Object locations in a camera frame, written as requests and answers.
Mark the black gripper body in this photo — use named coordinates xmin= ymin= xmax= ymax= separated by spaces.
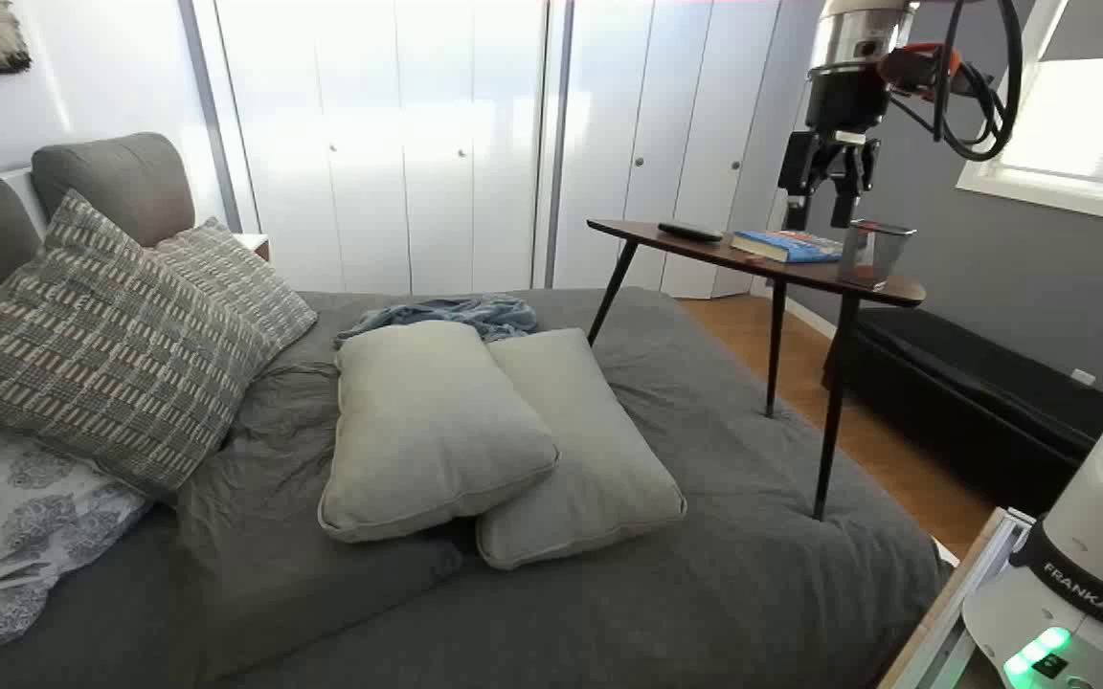
xmin=800 ymin=59 xmax=896 ymax=147

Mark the dark eyeglass case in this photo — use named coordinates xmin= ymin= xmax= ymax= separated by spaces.
xmin=653 ymin=217 xmax=729 ymax=250

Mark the colourful paperback book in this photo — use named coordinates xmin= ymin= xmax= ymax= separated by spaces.
xmin=729 ymin=225 xmax=846 ymax=269

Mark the wooden side table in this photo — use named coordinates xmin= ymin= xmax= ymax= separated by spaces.
xmin=582 ymin=213 xmax=929 ymax=519

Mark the black bench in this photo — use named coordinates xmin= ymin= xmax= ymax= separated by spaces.
xmin=818 ymin=304 xmax=1103 ymax=517

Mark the white wardrobe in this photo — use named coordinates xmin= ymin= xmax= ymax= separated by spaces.
xmin=177 ymin=0 xmax=828 ymax=305

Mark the plain white pillow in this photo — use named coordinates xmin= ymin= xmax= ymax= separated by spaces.
xmin=314 ymin=319 xmax=563 ymax=546
xmin=472 ymin=327 xmax=692 ymax=573

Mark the blue throw blanket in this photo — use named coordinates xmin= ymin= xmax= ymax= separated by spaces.
xmin=335 ymin=291 xmax=545 ymax=352

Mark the small grey checked cushion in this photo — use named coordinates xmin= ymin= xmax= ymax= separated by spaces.
xmin=153 ymin=217 xmax=323 ymax=377

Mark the large grey striped cushion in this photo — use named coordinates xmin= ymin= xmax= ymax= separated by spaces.
xmin=0 ymin=188 xmax=267 ymax=500

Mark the white floral pillow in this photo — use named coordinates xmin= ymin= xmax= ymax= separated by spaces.
xmin=0 ymin=416 xmax=153 ymax=665

